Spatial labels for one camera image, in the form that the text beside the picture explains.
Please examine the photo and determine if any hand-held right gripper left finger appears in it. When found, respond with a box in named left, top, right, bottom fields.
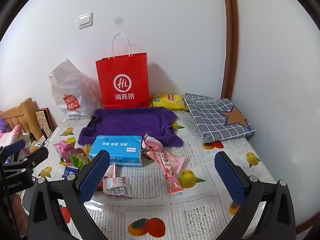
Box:
left=27, top=149, right=110, bottom=240

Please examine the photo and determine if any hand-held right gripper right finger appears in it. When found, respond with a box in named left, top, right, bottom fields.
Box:
left=214, top=151, right=297, bottom=240

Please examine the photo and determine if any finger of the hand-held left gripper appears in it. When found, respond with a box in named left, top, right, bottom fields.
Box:
left=0, top=139, right=27, bottom=157
left=2, top=146, right=49, bottom=178

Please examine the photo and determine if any white pink snack packet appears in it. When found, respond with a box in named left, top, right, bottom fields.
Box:
left=103, top=176, right=132, bottom=197
left=104, top=164, right=116, bottom=180

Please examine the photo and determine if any small blue snack packet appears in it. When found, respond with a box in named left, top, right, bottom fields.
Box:
left=62, top=167, right=77, bottom=179

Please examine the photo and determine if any large pink snack packet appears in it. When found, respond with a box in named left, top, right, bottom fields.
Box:
left=53, top=140, right=75, bottom=164

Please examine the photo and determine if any plain pink snack packet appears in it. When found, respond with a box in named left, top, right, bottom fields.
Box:
left=170, top=154, right=186, bottom=173

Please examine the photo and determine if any long pink stick packet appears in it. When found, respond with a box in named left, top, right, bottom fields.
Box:
left=155, top=151, right=184, bottom=195

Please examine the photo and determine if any round pink snack packet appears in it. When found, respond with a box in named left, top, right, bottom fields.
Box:
left=142, top=132, right=164, bottom=160

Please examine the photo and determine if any person's left hand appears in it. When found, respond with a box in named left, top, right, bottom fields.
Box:
left=10, top=194, right=28, bottom=230

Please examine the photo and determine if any wooden headboard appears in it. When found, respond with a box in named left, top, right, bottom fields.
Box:
left=0, top=98, right=43, bottom=140

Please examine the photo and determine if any patterned book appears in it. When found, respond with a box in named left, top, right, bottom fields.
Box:
left=35, top=108, right=53, bottom=139

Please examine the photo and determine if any blue tissue pack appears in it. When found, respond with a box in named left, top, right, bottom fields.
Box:
left=89, top=135, right=143, bottom=167

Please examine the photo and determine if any folded checkered cloth with star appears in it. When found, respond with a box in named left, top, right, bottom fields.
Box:
left=184, top=93, right=256, bottom=143

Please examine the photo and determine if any purple towel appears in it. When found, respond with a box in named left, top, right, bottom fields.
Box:
left=78, top=107, right=184, bottom=147

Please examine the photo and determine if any fruit print tablecloth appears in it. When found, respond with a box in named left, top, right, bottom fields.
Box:
left=19, top=110, right=278, bottom=240

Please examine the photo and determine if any white plastic shopping bag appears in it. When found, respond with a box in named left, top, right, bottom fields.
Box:
left=49, top=59, right=103, bottom=120

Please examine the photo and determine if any yellow chip bag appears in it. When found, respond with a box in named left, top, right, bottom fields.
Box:
left=150, top=94, right=188, bottom=111

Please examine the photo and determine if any red paper bag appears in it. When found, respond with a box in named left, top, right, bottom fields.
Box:
left=95, top=32, right=150, bottom=108

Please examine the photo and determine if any brown wooden door frame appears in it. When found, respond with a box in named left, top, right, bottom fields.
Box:
left=220, top=0, right=238, bottom=100

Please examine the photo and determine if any white wall switch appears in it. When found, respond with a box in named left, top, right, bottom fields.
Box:
left=78, top=12, right=93, bottom=29

